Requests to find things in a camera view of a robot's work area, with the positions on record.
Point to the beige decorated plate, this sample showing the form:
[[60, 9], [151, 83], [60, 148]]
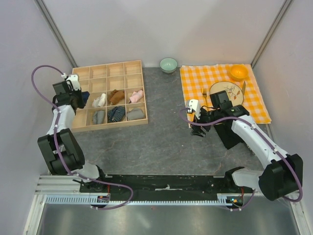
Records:
[[234, 92]]

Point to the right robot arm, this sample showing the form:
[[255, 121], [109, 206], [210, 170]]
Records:
[[282, 172]]

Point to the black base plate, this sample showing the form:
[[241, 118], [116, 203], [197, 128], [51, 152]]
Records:
[[176, 187]]

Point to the white cable duct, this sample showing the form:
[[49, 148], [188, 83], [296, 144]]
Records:
[[104, 200]]

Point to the brown rolled cloth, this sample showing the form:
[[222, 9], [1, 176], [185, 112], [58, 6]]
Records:
[[115, 96]]

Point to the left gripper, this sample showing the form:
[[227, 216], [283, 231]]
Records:
[[79, 92]]

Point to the black cloth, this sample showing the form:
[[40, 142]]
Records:
[[226, 134]]

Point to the gold knife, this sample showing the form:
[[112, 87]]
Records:
[[244, 88]]

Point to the gold fork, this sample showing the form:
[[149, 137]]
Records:
[[204, 94]]

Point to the white rolled cloth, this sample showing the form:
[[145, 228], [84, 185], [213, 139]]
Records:
[[99, 101]]

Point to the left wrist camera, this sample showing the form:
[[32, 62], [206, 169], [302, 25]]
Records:
[[73, 82]]

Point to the green ceramic bowl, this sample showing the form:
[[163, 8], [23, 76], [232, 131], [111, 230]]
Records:
[[168, 65]]

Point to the pink rolled cloth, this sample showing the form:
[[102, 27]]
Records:
[[136, 96]]

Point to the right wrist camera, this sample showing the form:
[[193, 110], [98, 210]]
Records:
[[193, 107]]

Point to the striped navy rolled cloth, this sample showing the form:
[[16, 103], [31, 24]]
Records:
[[116, 114]]

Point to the light grey rolled cloth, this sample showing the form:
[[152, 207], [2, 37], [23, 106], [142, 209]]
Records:
[[98, 117]]

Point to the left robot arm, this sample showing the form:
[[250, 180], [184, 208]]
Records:
[[68, 99]]

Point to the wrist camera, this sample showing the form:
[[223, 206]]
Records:
[[193, 107], [73, 82]]

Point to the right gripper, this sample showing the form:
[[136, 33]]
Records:
[[197, 131]]

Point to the navy blue underwear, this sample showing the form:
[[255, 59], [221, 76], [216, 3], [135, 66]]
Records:
[[85, 96]]

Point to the orange checkered tablecloth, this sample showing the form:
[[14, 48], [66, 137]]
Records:
[[194, 78]]

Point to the wooden compartment tray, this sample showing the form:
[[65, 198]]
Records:
[[98, 79]]

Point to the orange bowl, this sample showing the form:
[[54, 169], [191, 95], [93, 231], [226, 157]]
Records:
[[238, 72]]

